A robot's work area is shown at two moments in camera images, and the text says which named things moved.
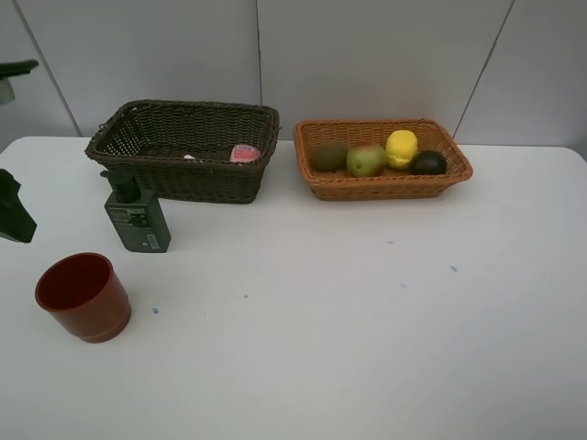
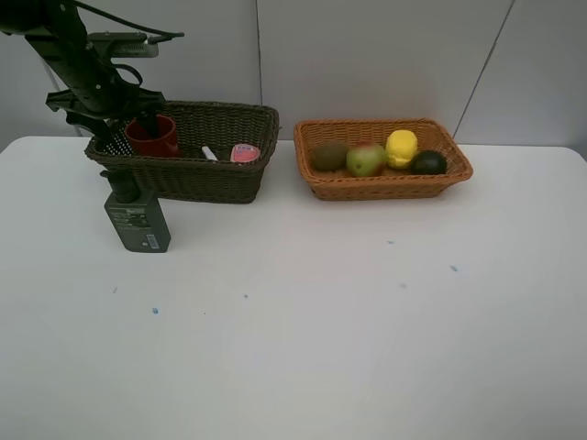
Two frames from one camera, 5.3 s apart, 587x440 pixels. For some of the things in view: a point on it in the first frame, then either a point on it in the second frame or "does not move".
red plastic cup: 84,296 -> 163,144
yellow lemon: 401,148 does not move
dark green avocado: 429,162 does not move
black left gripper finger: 16,222 -> 94,92
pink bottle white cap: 244,153 does not move
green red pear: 366,160 does not move
